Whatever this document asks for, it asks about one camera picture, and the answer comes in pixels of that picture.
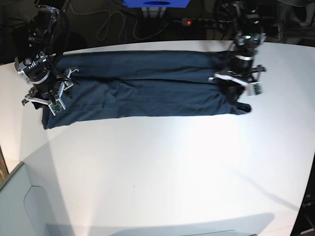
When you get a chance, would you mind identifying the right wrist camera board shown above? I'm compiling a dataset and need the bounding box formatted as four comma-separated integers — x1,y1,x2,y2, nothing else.
48,100,65,116

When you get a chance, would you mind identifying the grey looped cable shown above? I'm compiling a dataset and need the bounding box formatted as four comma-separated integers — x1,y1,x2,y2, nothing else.
97,9,170,42

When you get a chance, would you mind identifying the blue box on stand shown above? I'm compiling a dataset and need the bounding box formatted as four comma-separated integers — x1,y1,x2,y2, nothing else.
123,0,190,8

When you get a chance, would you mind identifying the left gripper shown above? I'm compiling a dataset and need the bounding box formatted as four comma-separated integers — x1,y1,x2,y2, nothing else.
208,58,266,105

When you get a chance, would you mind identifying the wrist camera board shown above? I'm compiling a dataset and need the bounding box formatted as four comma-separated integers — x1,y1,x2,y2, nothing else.
48,100,65,116
246,83,262,97

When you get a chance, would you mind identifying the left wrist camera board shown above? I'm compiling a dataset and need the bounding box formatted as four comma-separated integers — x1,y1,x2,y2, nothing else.
246,83,262,97

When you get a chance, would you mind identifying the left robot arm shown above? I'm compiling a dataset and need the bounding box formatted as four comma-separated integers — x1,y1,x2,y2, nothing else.
209,0,266,102

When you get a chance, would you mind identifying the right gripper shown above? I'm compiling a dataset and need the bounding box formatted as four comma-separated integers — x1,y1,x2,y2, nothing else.
22,67,79,112

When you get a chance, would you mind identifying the black power strip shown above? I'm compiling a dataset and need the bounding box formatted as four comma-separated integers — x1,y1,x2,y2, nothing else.
180,18,232,30

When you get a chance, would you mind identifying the dark blue T-shirt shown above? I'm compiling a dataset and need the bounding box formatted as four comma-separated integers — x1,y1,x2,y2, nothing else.
42,51,251,129

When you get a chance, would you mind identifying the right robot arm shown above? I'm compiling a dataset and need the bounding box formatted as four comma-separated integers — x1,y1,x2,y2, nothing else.
14,0,78,116

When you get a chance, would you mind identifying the grey plastic bin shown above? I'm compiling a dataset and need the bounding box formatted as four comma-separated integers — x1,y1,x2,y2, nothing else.
0,162,54,236

